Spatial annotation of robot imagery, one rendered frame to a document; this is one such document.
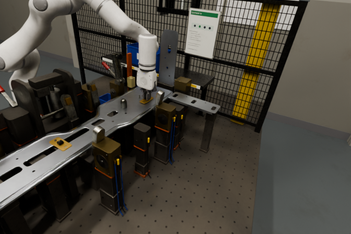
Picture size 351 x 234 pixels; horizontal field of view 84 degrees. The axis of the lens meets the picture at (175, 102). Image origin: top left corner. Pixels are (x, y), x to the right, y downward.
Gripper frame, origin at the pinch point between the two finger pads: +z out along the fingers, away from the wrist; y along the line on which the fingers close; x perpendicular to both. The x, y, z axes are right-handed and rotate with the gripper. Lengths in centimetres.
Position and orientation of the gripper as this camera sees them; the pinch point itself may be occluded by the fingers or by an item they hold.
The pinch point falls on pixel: (146, 95)
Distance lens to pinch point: 106.9
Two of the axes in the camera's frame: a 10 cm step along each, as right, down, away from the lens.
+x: 4.9, -3.9, 7.8
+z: -0.9, 8.7, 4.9
